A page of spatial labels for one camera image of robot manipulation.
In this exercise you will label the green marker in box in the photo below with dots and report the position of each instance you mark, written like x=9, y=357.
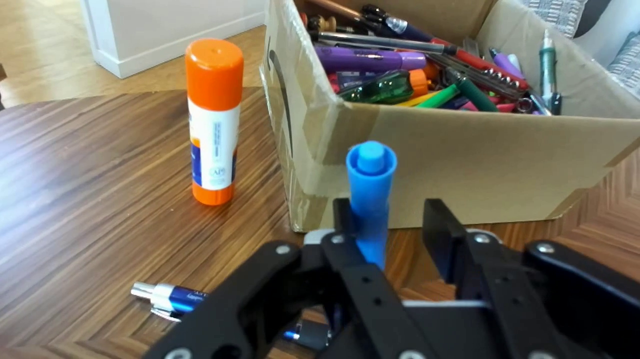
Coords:
x=388, y=87

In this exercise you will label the green silver pen in box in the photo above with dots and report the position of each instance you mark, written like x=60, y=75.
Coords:
x=548, y=89

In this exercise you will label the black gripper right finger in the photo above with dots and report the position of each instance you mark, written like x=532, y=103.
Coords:
x=543, y=301

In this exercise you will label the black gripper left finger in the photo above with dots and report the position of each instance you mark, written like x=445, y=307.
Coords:
x=268, y=291

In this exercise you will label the blue marker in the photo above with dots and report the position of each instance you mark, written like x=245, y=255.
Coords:
x=371, y=173

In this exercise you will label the cardboard box of pens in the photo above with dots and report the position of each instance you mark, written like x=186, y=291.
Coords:
x=486, y=165

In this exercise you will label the orange-capped glue stick on table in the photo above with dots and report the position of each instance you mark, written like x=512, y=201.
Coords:
x=215, y=69

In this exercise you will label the blue silver pen on table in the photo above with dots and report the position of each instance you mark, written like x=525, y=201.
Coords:
x=169, y=301

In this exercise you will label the purple marker in box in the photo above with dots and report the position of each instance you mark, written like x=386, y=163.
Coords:
x=338, y=57

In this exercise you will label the wooden leaf-shaped side table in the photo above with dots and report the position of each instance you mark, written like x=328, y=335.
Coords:
x=95, y=195

